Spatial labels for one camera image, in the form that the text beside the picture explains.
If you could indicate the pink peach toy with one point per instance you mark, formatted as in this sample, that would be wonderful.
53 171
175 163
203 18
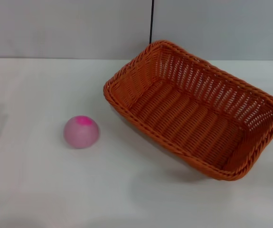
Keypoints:
81 135

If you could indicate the black vertical wall strip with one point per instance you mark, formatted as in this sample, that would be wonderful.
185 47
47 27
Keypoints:
151 21

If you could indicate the orange woven plastic basket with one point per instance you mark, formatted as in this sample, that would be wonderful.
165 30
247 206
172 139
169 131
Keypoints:
188 118

